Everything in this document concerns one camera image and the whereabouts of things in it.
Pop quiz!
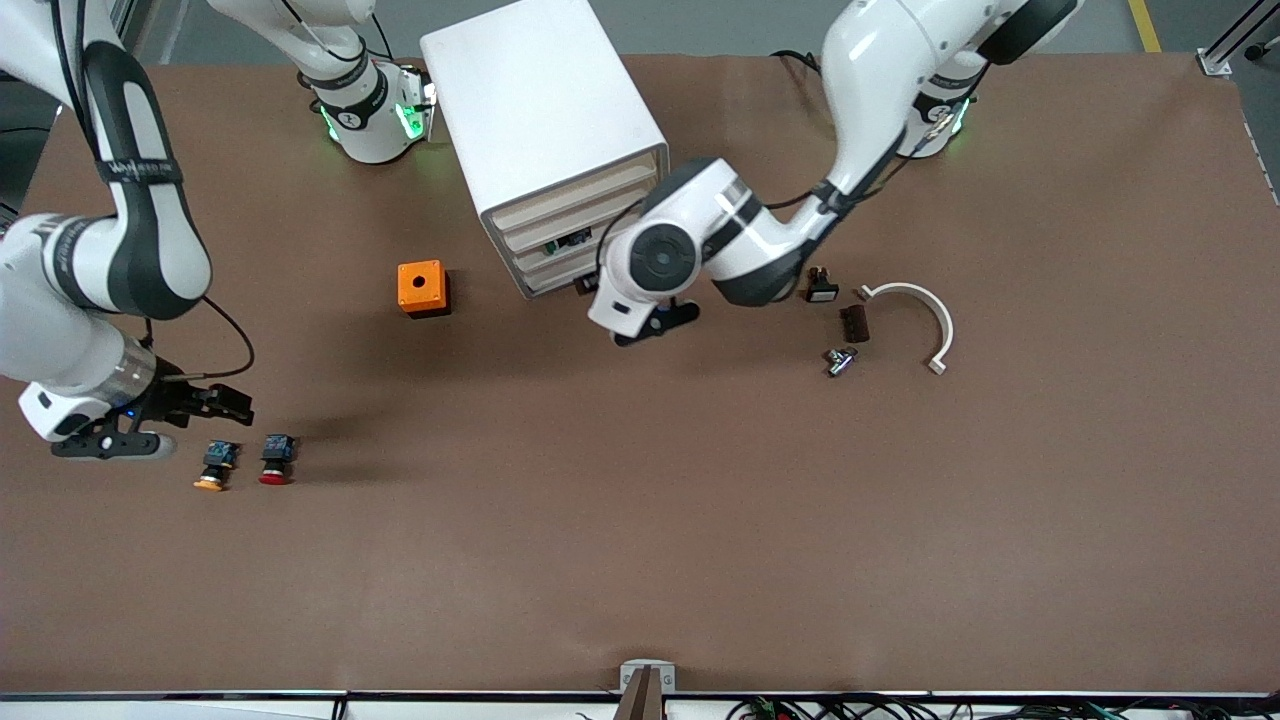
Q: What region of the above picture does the red push button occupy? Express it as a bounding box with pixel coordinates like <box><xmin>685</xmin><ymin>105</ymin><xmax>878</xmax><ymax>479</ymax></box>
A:
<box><xmin>258</xmin><ymin>433</ymin><xmax>298</xmax><ymax>487</ymax></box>

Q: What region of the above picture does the white plastic drawer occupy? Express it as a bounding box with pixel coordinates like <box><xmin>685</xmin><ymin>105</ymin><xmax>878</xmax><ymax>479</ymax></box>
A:
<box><xmin>500</xmin><ymin>195</ymin><xmax>651</xmax><ymax>256</ymax></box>

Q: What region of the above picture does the yellow push button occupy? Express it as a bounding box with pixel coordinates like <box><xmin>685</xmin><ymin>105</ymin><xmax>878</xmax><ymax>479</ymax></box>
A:
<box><xmin>193</xmin><ymin>440</ymin><xmax>242</xmax><ymax>493</ymax></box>

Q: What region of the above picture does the white drawer cabinet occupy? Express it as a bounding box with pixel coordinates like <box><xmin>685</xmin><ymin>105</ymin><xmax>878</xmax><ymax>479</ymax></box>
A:
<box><xmin>420</xmin><ymin>0</ymin><xmax>673</xmax><ymax>301</ymax></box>

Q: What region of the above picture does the orange box with hole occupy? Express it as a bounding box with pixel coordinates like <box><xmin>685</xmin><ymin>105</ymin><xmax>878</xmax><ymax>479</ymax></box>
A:
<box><xmin>397</xmin><ymin>260</ymin><xmax>452</xmax><ymax>319</ymax></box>

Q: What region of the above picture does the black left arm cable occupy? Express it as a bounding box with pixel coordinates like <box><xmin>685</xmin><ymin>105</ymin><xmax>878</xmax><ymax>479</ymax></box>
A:
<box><xmin>597</xmin><ymin>195</ymin><xmax>651</xmax><ymax>291</ymax></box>

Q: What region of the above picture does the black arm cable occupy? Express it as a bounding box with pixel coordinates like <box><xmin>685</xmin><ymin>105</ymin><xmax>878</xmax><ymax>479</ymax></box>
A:
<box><xmin>145</xmin><ymin>295</ymin><xmax>256</xmax><ymax>381</ymax></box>
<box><xmin>597</xmin><ymin>195</ymin><xmax>651</xmax><ymax>291</ymax></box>

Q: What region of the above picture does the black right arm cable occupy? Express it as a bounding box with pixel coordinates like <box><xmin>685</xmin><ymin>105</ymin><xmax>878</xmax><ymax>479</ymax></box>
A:
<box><xmin>145</xmin><ymin>295</ymin><xmax>256</xmax><ymax>381</ymax></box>

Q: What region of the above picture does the white curved bracket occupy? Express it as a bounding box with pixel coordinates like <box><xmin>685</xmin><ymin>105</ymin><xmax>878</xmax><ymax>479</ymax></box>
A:
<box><xmin>857</xmin><ymin>282</ymin><xmax>955</xmax><ymax>376</ymax></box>

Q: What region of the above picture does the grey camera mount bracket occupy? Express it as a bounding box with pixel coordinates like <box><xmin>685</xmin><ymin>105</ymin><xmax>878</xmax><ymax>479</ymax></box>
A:
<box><xmin>618</xmin><ymin>660</ymin><xmax>677</xmax><ymax>720</ymax></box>

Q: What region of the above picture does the black cable bundle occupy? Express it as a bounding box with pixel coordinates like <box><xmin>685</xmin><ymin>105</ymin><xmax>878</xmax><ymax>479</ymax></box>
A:
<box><xmin>725</xmin><ymin>695</ymin><xmax>1280</xmax><ymax>720</ymax></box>

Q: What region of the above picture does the aluminium frame profile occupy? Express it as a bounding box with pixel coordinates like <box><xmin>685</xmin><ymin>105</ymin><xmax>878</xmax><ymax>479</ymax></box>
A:
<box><xmin>1197</xmin><ymin>0</ymin><xmax>1280</xmax><ymax>79</ymax></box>

